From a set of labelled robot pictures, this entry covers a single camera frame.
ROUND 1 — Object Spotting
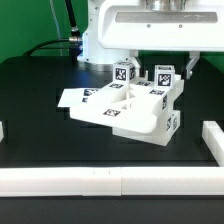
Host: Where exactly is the white tagged cube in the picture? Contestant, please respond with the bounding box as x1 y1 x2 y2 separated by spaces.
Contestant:
113 61 136 82
154 65 175 89

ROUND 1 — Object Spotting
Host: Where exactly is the white base tag plate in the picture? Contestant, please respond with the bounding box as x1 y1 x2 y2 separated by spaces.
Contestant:
58 88 98 108

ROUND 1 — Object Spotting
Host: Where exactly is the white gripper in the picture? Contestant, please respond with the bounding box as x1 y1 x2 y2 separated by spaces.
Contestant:
98 0 224 79

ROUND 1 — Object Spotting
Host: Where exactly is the black cable with connector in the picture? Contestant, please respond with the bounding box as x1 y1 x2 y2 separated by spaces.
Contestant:
22 0 84 64

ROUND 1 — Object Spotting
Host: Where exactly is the white chair seat part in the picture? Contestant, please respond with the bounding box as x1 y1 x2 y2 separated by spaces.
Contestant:
112 80 184 146

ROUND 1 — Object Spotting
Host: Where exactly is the white chair back frame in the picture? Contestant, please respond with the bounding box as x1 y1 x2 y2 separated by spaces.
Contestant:
70 75 182 127

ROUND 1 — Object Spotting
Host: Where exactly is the white right obstacle bar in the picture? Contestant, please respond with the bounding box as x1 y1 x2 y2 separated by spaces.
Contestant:
202 121 224 167

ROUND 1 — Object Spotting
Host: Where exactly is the white front obstacle bar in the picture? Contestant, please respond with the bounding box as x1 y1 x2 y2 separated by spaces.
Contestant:
0 167 224 197

